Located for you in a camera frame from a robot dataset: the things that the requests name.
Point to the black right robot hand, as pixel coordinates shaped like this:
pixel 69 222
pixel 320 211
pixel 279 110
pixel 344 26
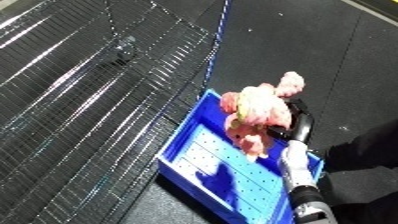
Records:
pixel 299 125

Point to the pink soft toy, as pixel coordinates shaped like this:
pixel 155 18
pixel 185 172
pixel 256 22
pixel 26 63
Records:
pixel 260 110

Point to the pale right robot arm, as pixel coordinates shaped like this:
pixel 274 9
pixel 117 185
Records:
pixel 302 180

